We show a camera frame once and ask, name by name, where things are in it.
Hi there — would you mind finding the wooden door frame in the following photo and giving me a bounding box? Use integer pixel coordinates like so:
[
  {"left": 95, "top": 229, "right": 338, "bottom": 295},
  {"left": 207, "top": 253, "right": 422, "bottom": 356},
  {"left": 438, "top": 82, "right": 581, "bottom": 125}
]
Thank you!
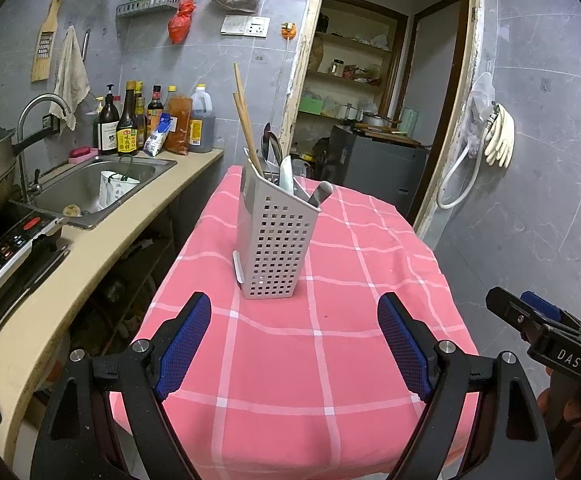
[{"left": 278, "top": 0, "right": 487, "bottom": 239}]

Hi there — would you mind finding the wooden grater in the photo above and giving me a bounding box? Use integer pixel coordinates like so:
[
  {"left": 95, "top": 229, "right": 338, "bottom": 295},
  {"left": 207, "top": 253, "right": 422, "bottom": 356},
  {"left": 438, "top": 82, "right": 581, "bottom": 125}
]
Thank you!
[{"left": 30, "top": 0, "right": 69, "bottom": 84}]

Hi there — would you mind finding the dark pump bottle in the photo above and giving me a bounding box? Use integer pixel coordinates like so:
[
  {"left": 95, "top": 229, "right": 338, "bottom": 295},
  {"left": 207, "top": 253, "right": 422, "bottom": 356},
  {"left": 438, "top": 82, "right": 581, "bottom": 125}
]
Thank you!
[{"left": 93, "top": 83, "right": 120, "bottom": 156}]

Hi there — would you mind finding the yellow label soy sauce bottle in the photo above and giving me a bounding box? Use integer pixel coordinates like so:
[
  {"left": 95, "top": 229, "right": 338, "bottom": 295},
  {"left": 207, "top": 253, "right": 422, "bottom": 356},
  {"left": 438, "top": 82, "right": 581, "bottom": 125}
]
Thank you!
[{"left": 116, "top": 80, "right": 139, "bottom": 156}]

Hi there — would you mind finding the wooden cutting board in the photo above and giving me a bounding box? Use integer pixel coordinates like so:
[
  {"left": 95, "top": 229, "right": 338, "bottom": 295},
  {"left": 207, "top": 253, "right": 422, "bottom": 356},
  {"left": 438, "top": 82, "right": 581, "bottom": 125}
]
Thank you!
[{"left": 353, "top": 125, "right": 424, "bottom": 149}]

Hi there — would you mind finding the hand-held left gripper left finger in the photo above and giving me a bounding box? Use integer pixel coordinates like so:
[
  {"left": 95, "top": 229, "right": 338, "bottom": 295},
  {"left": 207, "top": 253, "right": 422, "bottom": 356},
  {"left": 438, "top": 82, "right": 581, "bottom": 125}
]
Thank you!
[{"left": 30, "top": 291, "right": 212, "bottom": 480}]

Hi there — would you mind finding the black induction cooker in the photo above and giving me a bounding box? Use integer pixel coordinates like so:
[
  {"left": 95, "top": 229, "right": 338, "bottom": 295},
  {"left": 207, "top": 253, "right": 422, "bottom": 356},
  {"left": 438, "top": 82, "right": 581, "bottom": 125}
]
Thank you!
[{"left": 0, "top": 212, "right": 72, "bottom": 361}]

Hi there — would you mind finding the white cup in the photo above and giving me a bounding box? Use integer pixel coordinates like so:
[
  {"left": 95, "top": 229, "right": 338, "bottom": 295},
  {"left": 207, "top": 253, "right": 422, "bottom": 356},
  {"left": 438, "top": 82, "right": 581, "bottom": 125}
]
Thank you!
[{"left": 98, "top": 155, "right": 142, "bottom": 211}]

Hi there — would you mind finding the red plastic bag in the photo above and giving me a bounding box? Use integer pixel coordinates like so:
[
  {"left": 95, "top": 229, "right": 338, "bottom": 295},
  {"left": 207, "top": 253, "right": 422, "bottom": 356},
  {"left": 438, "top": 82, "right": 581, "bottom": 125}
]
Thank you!
[{"left": 167, "top": 0, "right": 196, "bottom": 45}]

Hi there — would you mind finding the steel sink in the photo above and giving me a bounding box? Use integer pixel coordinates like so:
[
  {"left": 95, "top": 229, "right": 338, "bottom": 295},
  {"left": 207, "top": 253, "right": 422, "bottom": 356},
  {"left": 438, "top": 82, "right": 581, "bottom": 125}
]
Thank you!
[{"left": 10, "top": 155, "right": 178, "bottom": 231}]

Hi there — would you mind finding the white perforated utensil holder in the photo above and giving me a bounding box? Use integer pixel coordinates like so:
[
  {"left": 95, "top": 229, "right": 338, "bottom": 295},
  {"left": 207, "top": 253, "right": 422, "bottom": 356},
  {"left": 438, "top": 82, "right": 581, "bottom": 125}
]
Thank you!
[{"left": 233, "top": 147, "right": 324, "bottom": 301}]

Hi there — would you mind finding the yellow cap dark sauce bottle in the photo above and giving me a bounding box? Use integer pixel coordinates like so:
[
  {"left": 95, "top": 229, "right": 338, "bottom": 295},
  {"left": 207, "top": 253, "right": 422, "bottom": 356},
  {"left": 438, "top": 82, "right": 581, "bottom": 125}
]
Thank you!
[{"left": 134, "top": 81, "right": 147, "bottom": 151}]

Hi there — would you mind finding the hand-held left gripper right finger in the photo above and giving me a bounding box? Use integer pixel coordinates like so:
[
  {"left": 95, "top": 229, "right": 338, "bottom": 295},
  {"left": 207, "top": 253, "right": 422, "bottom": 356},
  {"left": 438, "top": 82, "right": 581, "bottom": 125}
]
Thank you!
[{"left": 377, "top": 291, "right": 556, "bottom": 480}]

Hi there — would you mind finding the pink sponge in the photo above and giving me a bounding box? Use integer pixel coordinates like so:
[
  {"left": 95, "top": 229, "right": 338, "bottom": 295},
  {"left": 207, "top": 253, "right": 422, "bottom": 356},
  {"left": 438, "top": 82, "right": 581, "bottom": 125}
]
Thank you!
[{"left": 68, "top": 146, "right": 100, "bottom": 164}]

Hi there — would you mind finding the wooden shelf unit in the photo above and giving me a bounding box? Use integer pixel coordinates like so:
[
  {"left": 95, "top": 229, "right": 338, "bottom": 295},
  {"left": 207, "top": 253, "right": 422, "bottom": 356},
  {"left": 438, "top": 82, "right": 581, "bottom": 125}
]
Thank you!
[{"left": 298, "top": 0, "right": 412, "bottom": 127}]

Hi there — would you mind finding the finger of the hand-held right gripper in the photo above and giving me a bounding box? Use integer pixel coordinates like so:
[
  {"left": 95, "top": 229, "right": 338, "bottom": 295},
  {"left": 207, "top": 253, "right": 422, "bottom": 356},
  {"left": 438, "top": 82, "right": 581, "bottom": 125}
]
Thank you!
[
  {"left": 485, "top": 285, "right": 547, "bottom": 345},
  {"left": 519, "top": 290, "right": 581, "bottom": 337}
]

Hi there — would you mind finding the metal wall shelf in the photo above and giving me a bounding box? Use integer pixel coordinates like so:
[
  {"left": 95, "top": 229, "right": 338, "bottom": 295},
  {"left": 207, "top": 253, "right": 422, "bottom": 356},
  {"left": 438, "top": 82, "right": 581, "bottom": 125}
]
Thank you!
[{"left": 116, "top": 0, "right": 184, "bottom": 19}]

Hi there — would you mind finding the wall socket panel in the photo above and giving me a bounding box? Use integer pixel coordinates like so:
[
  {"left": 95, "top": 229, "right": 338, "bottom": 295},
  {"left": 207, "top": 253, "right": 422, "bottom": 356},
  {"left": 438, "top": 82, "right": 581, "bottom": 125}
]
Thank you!
[{"left": 220, "top": 15, "right": 271, "bottom": 39}]

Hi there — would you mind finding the red cap dark sauce bottle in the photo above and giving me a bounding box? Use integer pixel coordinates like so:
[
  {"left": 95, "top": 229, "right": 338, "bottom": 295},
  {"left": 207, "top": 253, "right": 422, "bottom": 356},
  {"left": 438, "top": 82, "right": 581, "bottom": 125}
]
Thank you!
[{"left": 146, "top": 85, "right": 166, "bottom": 136}]

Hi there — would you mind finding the person's right hand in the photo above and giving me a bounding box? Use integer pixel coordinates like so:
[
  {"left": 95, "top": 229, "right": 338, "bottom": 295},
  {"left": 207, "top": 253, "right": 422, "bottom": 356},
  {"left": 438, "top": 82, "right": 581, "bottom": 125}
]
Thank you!
[{"left": 538, "top": 367, "right": 581, "bottom": 441}]

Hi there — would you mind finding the orange sauce bottle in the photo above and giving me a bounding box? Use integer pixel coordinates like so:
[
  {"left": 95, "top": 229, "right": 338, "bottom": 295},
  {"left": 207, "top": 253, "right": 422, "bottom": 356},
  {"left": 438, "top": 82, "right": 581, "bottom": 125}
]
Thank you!
[{"left": 163, "top": 85, "right": 193, "bottom": 156}]

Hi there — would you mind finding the metal pot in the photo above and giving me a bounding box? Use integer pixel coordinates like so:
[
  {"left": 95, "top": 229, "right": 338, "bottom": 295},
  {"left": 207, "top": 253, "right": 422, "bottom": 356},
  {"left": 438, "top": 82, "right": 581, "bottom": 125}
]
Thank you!
[{"left": 360, "top": 111, "right": 402, "bottom": 130}]

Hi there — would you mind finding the metal faucet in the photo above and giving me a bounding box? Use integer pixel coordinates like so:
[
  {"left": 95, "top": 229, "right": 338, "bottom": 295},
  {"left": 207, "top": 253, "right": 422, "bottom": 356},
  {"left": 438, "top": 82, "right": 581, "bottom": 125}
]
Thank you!
[{"left": 16, "top": 93, "right": 72, "bottom": 205}]

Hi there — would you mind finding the wooden chopstick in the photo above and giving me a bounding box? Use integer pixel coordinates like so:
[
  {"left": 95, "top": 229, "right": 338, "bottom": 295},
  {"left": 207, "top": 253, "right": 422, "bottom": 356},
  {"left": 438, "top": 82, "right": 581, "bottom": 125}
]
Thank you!
[
  {"left": 233, "top": 62, "right": 262, "bottom": 163},
  {"left": 231, "top": 91, "right": 260, "bottom": 174},
  {"left": 238, "top": 97, "right": 267, "bottom": 177}
]

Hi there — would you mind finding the hanging dishcloth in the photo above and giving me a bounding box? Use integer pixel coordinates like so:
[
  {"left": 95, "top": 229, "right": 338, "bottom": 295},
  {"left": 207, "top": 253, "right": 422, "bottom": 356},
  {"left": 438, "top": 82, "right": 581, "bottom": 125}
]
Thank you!
[{"left": 53, "top": 25, "right": 92, "bottom": 131}]

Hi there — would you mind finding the clear plastic bag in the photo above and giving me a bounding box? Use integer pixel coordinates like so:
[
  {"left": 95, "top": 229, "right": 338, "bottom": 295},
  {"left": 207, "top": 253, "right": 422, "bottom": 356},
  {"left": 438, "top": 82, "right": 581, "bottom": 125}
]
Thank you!
[{"left": 465, "top": 72, "right": 497, "bottom": 156}]

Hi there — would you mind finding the white hose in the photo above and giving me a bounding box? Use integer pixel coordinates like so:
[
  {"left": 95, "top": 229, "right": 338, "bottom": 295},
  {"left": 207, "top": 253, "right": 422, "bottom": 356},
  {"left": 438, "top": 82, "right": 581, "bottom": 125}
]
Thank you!
[{"left": 437, "top": 104, "right": 499, "bottom": 210}]

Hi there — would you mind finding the grey cabinet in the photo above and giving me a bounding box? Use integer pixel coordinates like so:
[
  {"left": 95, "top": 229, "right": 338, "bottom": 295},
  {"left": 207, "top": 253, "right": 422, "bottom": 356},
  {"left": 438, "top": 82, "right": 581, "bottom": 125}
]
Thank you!
[{"left": 329, "top": 125, "right": 429, "bottom": 226}]

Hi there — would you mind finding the pink checked tablecloth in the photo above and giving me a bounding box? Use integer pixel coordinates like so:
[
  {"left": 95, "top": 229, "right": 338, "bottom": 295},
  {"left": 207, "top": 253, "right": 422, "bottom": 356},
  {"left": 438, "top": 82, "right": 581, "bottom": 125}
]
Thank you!
[{"left": 110, "top": 165, "right": 480, "bottom": 480}]

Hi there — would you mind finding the blue white packet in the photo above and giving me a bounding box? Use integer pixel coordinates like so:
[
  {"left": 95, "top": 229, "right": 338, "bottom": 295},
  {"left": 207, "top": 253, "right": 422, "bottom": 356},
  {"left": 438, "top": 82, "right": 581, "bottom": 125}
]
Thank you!
[{"left": 143, "top": 113, "right": 178, "bottom": 157}]

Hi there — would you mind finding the cream rubber glove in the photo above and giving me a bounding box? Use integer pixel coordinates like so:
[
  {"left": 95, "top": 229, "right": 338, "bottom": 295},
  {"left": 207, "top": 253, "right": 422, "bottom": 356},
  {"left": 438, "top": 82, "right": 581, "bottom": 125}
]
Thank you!
[
  {"left": 485, "top": 105, "right": 506, "bottom": 166},
  {"left": 495, "top": 102, "right": 516, "bottom": 169}
]

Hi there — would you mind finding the metal peeler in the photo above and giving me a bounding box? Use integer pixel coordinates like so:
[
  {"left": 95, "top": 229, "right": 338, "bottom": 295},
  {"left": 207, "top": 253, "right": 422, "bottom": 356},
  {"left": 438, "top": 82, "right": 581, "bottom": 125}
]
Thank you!
[{"left": 307, "top": 181, "right": 334, "bottom": 210}]

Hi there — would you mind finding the large oil jug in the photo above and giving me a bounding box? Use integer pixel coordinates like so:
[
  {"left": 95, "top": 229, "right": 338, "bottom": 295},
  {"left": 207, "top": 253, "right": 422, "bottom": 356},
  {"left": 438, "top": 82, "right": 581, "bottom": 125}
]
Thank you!
[{"left": 189, "top": 84, "right": 218, "bottom": 154}]

